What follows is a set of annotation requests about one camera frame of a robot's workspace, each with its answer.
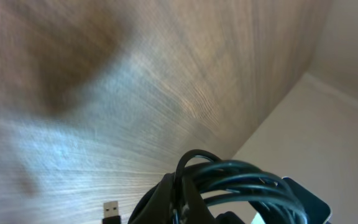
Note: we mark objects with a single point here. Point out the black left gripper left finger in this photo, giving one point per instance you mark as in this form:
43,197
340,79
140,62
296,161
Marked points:
154,206

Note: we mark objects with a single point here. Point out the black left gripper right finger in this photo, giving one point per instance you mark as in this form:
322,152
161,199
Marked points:
194,210

